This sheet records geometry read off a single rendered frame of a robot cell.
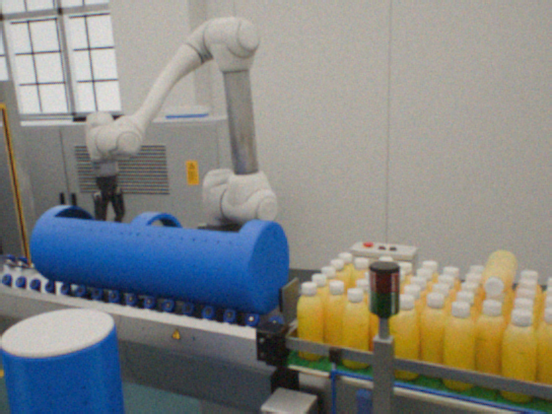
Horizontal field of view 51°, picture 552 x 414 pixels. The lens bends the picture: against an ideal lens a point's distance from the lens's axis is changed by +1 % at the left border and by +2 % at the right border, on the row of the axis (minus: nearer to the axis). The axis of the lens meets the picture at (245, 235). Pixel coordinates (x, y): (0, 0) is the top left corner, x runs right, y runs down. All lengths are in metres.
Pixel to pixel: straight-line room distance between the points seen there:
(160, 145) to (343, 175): 1.59
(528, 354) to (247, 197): 1.12
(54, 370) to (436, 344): 0.92
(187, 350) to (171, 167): 1.84
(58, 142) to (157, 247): 2.21
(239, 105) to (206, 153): 1.29
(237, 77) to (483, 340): 1.20
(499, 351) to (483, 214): 2.99
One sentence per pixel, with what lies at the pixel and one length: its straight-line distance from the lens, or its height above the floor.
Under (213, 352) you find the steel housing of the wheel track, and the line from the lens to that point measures 1.75.
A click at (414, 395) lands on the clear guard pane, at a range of 1.39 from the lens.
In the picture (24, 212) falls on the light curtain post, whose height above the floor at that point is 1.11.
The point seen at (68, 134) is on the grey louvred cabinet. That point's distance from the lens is 3.82.
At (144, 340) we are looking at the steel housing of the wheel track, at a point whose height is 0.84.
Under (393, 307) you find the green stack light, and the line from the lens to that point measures 1.19.
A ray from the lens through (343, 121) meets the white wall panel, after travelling 4.38.
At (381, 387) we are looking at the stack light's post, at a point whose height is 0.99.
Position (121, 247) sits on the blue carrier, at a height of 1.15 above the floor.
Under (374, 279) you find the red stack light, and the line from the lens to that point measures 1.17.
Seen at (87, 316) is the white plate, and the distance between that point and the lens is 1.63.
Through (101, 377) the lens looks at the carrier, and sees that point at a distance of 1.52.
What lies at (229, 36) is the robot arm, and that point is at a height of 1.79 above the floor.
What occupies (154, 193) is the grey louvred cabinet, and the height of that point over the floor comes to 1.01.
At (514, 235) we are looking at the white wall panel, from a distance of 4.46.
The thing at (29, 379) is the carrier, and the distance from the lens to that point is 1.50.
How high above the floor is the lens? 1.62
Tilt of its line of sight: 15 degrees down
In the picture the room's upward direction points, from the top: 3 degrees counter-clockwise
